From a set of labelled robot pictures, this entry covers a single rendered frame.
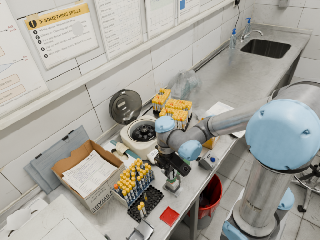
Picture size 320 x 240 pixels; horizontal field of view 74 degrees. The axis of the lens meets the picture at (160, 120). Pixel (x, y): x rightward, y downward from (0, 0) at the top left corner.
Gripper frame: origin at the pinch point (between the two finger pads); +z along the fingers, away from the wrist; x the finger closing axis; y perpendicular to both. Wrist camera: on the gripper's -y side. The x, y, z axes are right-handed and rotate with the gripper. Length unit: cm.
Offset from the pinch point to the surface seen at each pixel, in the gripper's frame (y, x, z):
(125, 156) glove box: 32.3, 1.9, 4.7
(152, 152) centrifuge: 21.3, -9.2, 4.4
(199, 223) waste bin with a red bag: -5, -21, 82
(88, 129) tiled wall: 57, 5, -5
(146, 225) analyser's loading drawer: -2.0, 22.2, 5.9
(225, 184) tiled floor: -3, -73, 97
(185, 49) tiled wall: 57, -95, -16
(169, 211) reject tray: -4.7, 10.3, 9.7
